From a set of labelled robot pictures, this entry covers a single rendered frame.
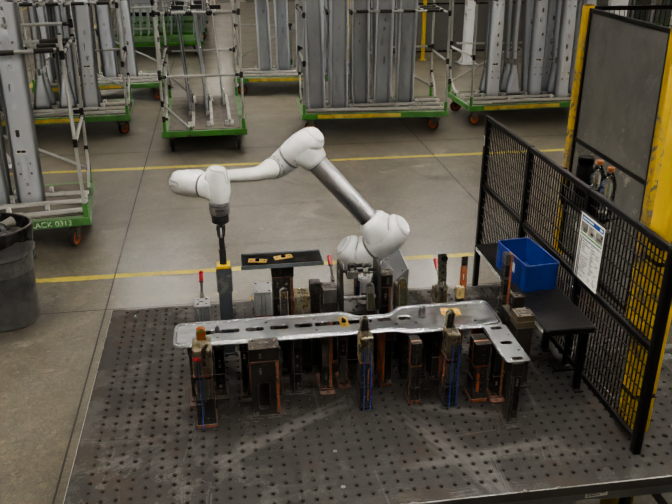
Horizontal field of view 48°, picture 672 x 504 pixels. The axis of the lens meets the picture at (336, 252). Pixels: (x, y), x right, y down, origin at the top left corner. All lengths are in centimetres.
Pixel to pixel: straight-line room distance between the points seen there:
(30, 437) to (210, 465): 174
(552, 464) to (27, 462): 264
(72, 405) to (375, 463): 225
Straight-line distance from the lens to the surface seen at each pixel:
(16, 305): 549
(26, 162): 696
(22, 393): 488
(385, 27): 1018
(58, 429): 451
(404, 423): 313
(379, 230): 368
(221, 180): 321
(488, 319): 329
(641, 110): 514
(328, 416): 316
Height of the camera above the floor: 257
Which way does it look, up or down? 24 degrees down
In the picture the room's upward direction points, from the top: straight up
